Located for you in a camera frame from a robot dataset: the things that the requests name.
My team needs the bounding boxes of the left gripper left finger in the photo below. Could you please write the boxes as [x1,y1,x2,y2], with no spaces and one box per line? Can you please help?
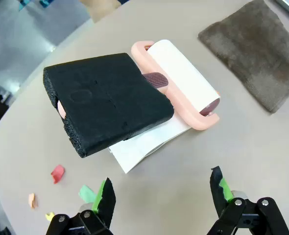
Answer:
[46,177,117,235]

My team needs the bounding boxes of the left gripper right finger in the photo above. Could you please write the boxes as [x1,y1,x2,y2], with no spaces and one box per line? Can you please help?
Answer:
[207,165,289,235]

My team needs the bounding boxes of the brown towel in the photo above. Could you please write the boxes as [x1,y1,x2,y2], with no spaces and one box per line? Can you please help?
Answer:
[197,0,289,114]

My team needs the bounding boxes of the green paper scrap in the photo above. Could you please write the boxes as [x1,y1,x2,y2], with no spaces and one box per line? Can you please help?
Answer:
[78,185,98,204]

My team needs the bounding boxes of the red paper scrap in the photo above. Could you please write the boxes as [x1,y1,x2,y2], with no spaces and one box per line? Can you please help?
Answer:
[50,164,66,185]

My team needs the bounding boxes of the white folded stand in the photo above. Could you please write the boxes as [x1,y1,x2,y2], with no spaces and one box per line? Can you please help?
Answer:
[109,90,221,174]

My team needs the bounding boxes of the pink small piece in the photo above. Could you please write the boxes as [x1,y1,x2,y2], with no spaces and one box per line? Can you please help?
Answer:
[28,192,39,209]

